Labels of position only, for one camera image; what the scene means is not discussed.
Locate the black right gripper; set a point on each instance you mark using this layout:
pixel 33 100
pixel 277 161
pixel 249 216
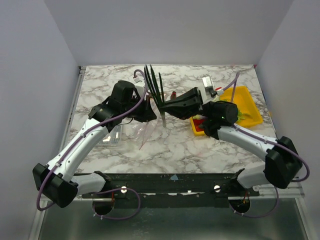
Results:
pixel 198 100

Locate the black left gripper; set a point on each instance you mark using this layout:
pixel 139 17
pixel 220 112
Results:
pixel 147 114

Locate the clear zip top bag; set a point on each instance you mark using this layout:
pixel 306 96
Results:
pixel 143 131

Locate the green scallion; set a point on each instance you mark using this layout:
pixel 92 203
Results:
pixel 156 89

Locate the green celery stalk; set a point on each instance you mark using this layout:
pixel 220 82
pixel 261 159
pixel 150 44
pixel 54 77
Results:
pixel 241 116

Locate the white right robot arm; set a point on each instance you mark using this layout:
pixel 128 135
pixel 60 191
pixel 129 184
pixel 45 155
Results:
pixel 281 161

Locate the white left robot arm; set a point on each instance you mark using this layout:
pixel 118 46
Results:
pixel 56 179

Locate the red black utility knife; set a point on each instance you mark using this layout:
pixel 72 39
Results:
pixel 173 95

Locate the red tomato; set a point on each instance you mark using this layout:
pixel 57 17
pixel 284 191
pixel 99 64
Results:
pixel 198 124

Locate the clear plastic screw box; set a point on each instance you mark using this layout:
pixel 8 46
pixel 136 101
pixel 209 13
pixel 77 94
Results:
pixel 113 138

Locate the yellow plastic tray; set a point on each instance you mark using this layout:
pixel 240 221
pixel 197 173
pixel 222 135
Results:
pixel 244 101

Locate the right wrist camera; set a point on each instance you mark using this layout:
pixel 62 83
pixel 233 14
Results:
pixel 210 91

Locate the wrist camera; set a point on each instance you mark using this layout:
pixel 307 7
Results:
pixel 210 91
pixel 140 86

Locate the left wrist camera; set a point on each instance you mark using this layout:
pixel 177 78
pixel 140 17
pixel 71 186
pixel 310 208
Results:
pixel 140 86

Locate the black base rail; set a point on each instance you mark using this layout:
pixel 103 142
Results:
pixel 164 190

